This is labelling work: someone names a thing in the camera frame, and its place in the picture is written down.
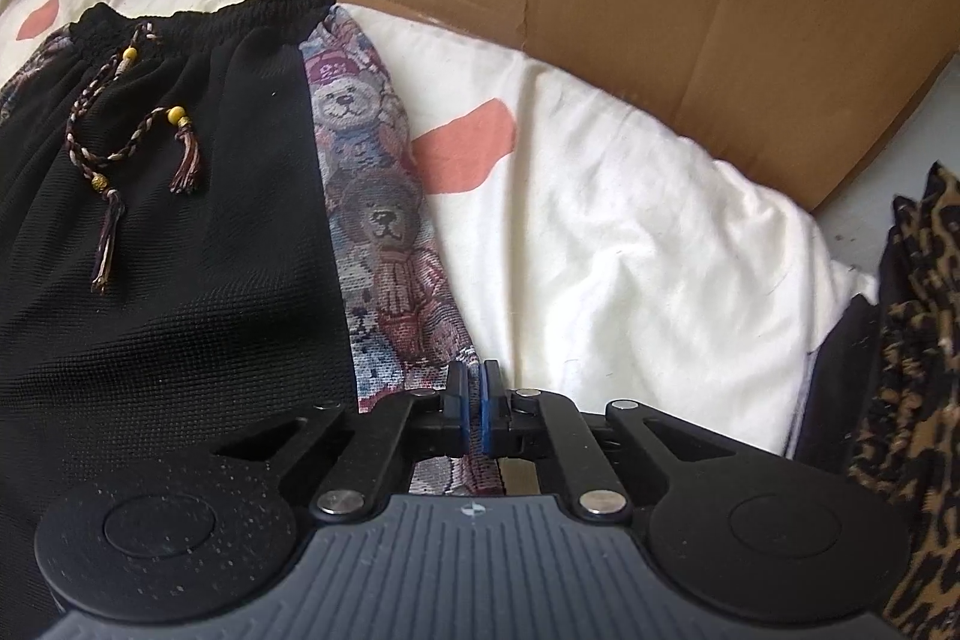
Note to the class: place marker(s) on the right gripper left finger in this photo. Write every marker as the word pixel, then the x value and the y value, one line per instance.
pixel 384 446

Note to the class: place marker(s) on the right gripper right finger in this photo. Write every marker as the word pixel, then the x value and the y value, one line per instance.
pixel 547 429

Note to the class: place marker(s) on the black bear patchwork shorts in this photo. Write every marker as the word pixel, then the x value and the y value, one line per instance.
pixel 206 219

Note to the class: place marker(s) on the cream bear print bedsheet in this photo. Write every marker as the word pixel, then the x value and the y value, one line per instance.
pixel 598 254

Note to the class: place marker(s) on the black garment under leopard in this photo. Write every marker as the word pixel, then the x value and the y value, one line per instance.
pixel 844 378

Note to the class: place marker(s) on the leopard print garment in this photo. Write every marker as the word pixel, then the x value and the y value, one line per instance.
pixel 906 449

